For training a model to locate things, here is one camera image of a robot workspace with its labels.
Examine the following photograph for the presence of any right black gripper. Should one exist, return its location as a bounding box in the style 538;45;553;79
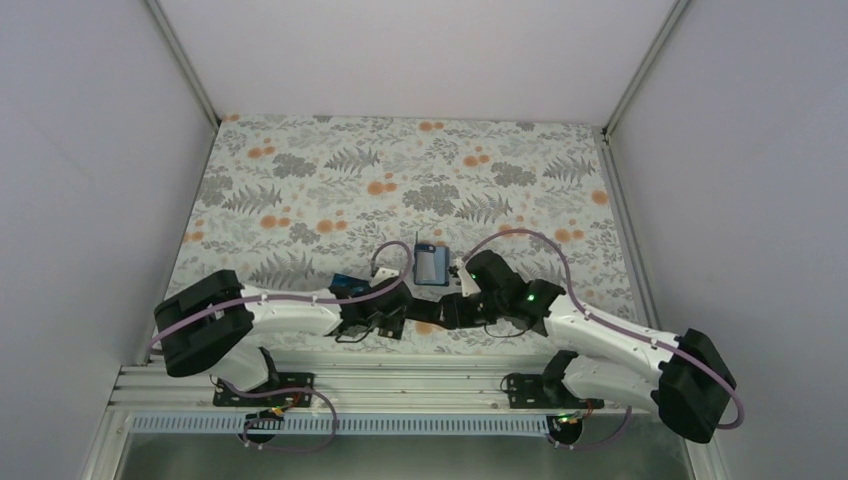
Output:
428;292;505;330

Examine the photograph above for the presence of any blue card holder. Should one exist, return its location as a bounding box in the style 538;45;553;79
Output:
413;237;450;287

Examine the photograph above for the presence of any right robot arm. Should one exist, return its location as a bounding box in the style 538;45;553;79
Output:
438;250;738;444

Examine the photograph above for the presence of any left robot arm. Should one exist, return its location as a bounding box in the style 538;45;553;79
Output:
154;268;441;405

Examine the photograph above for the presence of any blue credit card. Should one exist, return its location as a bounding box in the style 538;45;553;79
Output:
329;273;370;298

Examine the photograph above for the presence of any floral table mat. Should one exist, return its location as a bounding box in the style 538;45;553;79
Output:
167;114;644;324

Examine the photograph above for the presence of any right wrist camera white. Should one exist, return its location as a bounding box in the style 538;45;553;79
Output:
449;265;481;297

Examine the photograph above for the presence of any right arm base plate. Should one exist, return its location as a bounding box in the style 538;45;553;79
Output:
499;373;605;410

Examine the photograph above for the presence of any perforated cable duct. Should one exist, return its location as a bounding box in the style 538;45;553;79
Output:
129;412;549;437

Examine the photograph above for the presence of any aluminium rail frame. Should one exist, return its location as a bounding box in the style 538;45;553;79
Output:
83;352;727;479

